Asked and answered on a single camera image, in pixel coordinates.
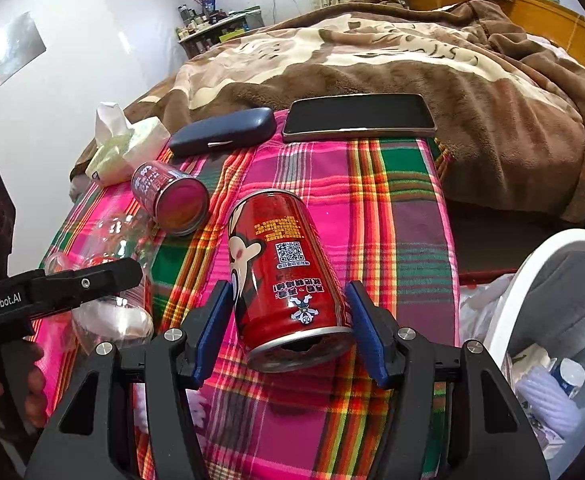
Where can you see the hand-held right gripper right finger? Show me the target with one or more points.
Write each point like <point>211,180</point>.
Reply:
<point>367,330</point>

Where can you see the black smartphone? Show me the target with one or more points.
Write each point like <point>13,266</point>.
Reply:
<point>357,116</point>

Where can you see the dark blue glasses case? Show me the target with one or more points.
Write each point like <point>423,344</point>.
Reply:
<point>222,132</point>

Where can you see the lavender ridged plastic bottle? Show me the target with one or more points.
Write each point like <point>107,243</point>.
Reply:
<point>547,395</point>

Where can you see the tissue pack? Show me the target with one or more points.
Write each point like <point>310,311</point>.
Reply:
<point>132,150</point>

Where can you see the white round waste bin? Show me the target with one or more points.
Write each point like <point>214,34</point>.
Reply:
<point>537,260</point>

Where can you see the maroon drink can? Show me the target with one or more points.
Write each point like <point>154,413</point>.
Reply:
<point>182,205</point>

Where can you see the brown printed blanket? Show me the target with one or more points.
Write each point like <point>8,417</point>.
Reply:
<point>422,65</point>

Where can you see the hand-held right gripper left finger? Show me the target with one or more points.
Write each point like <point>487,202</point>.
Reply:
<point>212,330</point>

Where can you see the wooden headboard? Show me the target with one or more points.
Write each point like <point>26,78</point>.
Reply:
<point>572,30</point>

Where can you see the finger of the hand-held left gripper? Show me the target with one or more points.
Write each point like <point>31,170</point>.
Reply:
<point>102,277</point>

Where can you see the clear plastic bottle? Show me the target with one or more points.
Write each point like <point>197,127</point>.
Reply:
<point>117,320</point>

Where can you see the silver wall poster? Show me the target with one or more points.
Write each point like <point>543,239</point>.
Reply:
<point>12,50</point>

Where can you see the blue label plastic bottle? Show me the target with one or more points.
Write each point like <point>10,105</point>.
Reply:
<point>569,375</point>

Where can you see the clear plastic bin liner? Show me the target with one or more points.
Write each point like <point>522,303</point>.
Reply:
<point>482,305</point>

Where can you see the red cartoon drink can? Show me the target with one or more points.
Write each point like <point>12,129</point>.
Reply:
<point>282,270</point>

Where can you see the plaid cloth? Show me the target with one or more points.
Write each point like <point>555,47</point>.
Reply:
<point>282,425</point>

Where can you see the cluttered dresser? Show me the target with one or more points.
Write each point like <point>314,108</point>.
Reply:
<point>212,30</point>

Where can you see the person's left hand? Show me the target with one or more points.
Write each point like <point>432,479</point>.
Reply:
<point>36,395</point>

